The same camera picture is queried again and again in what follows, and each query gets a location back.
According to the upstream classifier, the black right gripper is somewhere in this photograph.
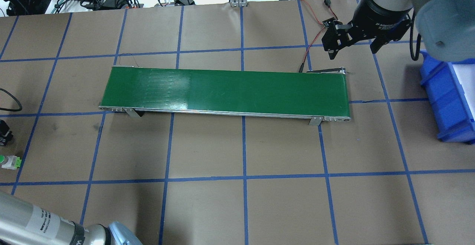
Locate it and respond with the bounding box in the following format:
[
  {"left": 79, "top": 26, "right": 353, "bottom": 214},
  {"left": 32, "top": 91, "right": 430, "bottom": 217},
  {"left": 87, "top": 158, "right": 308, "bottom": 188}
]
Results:
[{"left": 322, "top": 17, "right": 412, "bottom": 60}]

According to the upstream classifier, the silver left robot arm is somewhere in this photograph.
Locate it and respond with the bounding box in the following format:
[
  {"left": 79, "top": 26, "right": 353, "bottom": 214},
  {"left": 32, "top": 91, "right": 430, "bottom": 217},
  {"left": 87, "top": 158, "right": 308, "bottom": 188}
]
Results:
[{"left": 0, "top": 192, "right": 142, "bottom": 245}]

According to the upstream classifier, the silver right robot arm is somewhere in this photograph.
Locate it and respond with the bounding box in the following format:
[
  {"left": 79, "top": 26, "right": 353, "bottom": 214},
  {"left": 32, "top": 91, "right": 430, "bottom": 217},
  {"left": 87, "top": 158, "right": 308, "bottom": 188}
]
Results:
[{"left": 322, "top": 0, "right": 475, "bottom": 61}]

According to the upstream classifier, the green conveyor belt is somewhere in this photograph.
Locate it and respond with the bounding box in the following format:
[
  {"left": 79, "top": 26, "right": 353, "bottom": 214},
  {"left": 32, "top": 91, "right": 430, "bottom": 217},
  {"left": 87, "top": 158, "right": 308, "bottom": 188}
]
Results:
[{"left": 98, "top": 66, "right": 351, "bottom": 125}]

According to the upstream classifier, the blue plastic bin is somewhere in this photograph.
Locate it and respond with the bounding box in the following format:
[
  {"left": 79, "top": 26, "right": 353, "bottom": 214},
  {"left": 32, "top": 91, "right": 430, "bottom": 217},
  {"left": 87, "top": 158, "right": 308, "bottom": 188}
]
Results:
[{"left": 420, "top": 49, "right": 475, "bottom": 145}]

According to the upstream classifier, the white circuit breaker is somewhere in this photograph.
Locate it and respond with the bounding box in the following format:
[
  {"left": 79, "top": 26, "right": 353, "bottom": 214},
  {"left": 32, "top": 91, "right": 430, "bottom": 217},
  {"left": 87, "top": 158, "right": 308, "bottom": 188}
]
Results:
[{"left": 0, "top": 120, "right": 13, "bottom": 147}]

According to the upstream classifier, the red black conveyor cable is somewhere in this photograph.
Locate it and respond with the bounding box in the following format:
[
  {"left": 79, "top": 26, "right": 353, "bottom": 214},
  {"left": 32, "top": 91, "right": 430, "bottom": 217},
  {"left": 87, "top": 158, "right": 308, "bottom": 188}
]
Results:
[{"left": 298, "top": 0, "right": 339, "bottom": 73}]

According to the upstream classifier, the green push button switch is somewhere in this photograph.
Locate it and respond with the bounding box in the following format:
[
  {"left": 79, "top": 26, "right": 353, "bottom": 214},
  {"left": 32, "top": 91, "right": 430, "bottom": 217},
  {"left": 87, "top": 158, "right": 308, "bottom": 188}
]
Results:
[{"left": 0, "top": 155, "right": 22, "bottom": 170}]

